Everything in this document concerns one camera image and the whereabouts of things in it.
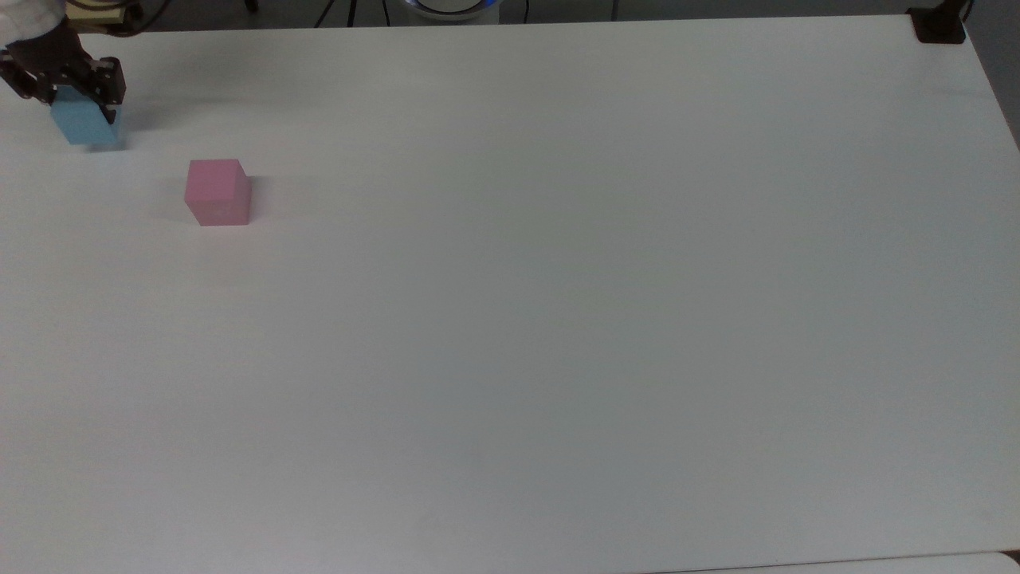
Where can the blue cube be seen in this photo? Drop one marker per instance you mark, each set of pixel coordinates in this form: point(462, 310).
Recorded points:
point(81, 123)

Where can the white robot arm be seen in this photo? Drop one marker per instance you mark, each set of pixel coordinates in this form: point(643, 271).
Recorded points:
point(24, 16)

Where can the black table clamp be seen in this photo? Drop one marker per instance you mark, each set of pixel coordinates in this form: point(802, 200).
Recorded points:
point(939, 25)

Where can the pink cube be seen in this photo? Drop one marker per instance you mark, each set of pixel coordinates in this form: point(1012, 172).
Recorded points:
point(215, 191)

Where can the black tripod legs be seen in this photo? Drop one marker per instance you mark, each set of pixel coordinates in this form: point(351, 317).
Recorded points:
point(347, 11)

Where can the yellow wooden table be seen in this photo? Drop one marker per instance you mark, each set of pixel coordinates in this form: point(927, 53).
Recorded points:
point(100, 13)

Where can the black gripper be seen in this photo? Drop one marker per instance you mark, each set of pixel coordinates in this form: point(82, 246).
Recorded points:
point(56, 64)

